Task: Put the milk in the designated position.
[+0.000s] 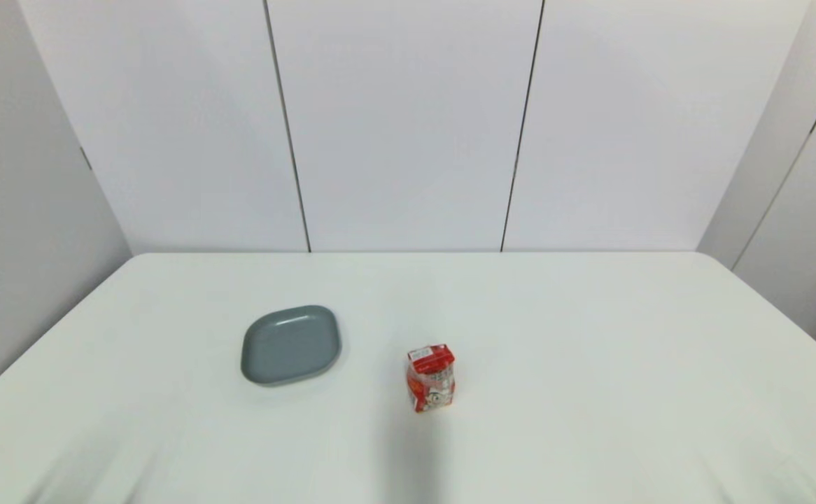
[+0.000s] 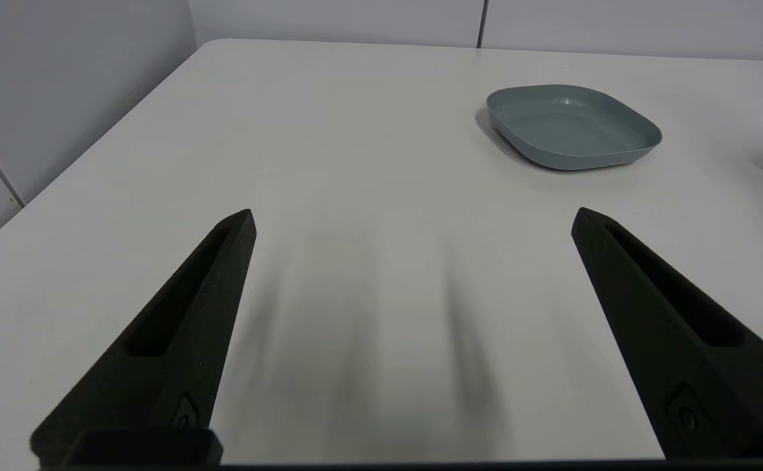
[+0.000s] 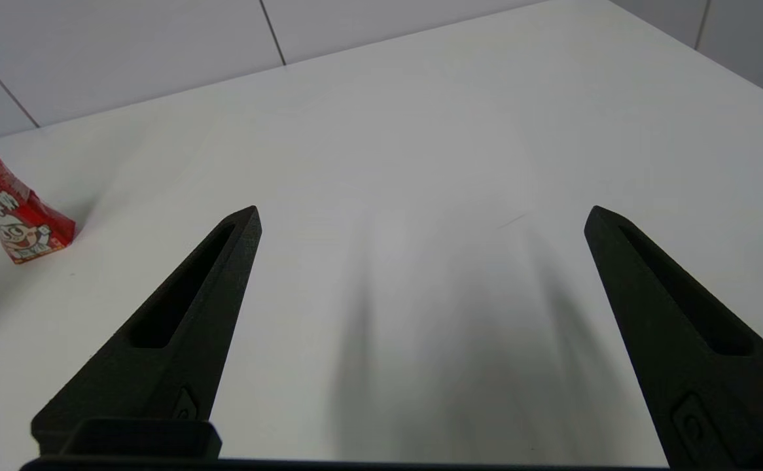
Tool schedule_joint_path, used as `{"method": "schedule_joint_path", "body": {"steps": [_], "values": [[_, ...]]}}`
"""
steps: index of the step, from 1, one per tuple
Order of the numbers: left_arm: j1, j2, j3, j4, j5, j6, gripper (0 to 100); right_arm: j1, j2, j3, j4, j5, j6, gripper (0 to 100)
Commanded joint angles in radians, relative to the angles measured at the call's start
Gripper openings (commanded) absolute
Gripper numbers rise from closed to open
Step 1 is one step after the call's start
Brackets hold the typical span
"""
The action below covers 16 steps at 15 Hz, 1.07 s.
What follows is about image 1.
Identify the grey rounded square plate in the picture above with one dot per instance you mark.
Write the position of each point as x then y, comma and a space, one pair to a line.
289, 346

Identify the red milk carton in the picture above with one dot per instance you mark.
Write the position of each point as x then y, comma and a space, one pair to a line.
430, 381

